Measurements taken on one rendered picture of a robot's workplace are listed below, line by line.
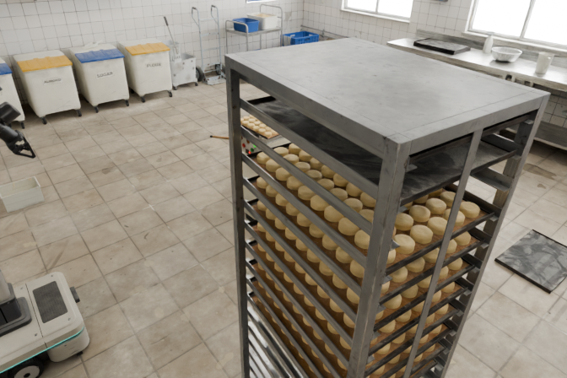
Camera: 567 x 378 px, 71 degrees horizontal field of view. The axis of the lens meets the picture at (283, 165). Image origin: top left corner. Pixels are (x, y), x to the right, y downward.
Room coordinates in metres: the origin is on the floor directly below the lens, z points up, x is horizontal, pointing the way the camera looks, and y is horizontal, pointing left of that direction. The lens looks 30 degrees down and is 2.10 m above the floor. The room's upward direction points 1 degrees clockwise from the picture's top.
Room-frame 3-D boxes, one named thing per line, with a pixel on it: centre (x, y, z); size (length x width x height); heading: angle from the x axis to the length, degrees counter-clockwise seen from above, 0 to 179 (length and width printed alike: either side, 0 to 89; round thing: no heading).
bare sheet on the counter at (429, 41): (5.35, -2.06, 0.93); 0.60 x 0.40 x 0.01; 41
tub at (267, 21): (6.92, 0.41, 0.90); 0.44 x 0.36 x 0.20; 48
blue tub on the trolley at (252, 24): (6.63, 0.66, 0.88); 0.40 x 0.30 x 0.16; 43
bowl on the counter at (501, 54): (4.76, -2.61, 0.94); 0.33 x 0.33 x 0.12
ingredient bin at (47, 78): (4.87, 3.04, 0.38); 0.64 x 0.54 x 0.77; 40
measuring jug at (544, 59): (4.31, -2.81, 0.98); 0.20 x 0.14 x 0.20; 170
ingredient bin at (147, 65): (5.70, 2.03, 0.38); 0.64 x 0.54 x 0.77; 37
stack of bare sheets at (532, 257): (2.29, -1.99, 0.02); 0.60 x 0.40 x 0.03; 127
